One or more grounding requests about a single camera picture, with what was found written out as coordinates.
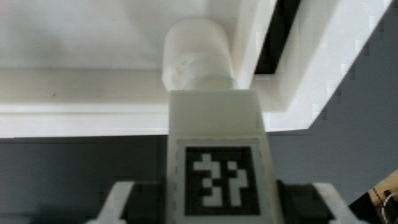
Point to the white square tabletop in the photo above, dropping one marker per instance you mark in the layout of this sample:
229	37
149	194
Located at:
101	34

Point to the white U-shaped fence obstacle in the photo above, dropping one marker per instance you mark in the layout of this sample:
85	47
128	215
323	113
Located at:
108	102

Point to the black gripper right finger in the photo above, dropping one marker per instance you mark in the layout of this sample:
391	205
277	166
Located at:
336	204

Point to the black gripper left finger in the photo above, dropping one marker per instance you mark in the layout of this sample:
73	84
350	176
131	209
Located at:
110	213

